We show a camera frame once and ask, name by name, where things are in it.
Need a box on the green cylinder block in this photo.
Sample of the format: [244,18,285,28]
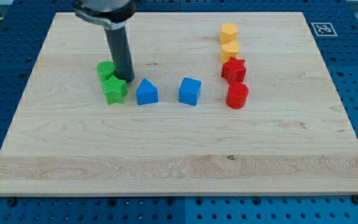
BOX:
[96,61,116,82]

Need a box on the green star block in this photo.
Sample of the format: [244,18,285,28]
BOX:
[101,75,127,105]

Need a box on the red star block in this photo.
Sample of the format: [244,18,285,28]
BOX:
[221,57,247,84]

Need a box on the wooden board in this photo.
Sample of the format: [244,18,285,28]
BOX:
[0,12,358,197]

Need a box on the blue cube block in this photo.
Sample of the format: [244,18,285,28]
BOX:
[179,78,201,106]

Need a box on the blue house-shaped block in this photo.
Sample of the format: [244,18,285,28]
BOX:
[135,78,158,105]

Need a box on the red cylinder block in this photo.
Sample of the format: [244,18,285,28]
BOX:
[226,82,249,109]

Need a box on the yellow heart block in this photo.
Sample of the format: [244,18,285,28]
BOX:
[219,40,240,62]

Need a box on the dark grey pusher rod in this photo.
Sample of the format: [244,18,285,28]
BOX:
[104,26,135,83]

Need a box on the yellow hexagon block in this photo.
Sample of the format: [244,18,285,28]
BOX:
[219,23,238,44]

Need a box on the white fiducial marker tag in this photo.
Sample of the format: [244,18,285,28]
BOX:
[311,22,337,37]

